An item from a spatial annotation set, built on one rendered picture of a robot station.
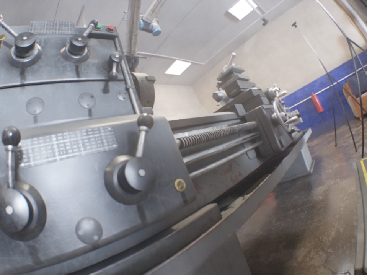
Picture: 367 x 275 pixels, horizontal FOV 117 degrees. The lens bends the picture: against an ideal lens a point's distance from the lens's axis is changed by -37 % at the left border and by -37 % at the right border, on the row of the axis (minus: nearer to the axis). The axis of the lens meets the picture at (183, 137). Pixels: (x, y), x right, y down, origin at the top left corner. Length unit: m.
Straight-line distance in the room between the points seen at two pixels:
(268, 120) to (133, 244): 0.91
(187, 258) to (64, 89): 0.55
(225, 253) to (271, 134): 0.70
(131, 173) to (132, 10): 1.06
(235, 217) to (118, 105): 0.49
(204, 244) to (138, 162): 0.26
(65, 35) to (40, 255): 0.67
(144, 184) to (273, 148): 0.88
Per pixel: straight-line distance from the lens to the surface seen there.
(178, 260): 0.41
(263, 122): 1.08
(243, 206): 0.59
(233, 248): 0.71
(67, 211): 0.33
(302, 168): 2.26
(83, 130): 0.37
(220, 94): 1.51
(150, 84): 0.92
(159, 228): 0.58
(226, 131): 0.78
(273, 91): 1.23
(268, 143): 1.09
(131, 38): 1.26
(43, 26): 0.79
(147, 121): 0.34
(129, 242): 0.54
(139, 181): 0.30
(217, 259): 0.65
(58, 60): 0.63
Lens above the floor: 0.63
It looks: 10 degrees up
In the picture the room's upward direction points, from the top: 22 degrees counter-clockwise
